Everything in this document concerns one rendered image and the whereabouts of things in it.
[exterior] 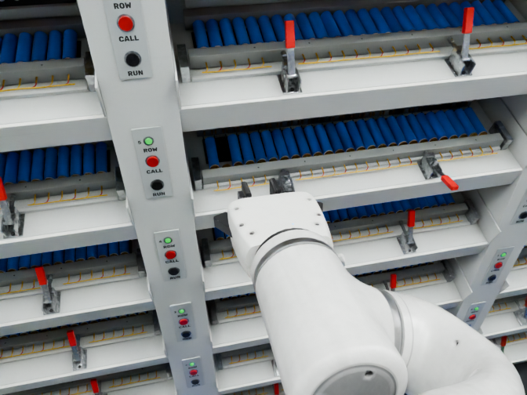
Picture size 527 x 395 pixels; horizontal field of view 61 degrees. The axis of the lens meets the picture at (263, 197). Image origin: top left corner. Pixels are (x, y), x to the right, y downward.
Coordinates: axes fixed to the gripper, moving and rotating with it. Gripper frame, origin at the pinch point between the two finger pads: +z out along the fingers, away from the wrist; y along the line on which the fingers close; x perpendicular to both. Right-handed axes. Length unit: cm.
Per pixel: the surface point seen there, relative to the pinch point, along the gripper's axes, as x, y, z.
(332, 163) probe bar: 4.4, -16.1, 18.0
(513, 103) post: -2, -52, 20
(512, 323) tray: 64, -74, 30
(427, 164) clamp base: 5.8, -32.7, 15.5
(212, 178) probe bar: 4.4, 4.9, 17.8
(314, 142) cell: 1.8, -14.0, 22.4
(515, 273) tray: 44, -68, 27
